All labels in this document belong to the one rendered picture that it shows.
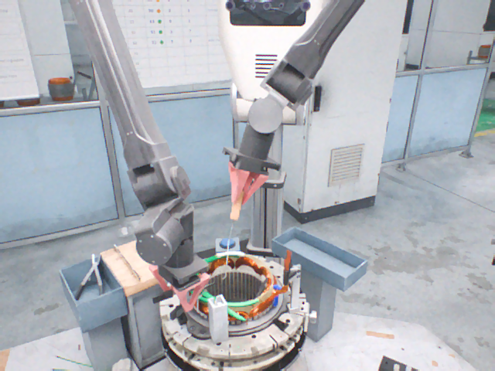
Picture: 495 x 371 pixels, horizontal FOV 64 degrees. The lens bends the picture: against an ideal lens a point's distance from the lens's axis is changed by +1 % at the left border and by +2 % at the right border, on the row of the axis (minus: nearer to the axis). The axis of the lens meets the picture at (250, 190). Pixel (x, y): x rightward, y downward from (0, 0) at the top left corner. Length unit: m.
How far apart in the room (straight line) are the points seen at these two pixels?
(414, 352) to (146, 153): 0.96
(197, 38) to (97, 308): 2.30
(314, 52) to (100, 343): 0.85
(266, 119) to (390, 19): 2.68
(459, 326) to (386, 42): 2.00
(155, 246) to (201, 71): 2.49
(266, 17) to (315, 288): 0.73
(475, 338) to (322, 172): 1.51
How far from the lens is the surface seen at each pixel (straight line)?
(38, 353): 1.36
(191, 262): 0.73
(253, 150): 0.72
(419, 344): 1.33
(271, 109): 0.65
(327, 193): 3.33
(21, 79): 2.88
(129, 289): 1.02
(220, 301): 0.78
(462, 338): 2.61
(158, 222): 0.62
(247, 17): 1.10
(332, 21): 0.68
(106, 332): 1.12
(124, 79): 0.67
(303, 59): 0.70
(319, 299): 1.15
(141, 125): 0.65
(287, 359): 0.89
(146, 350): 1.18
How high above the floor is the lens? 1.69
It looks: 26 degrees down
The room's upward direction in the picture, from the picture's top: straight up
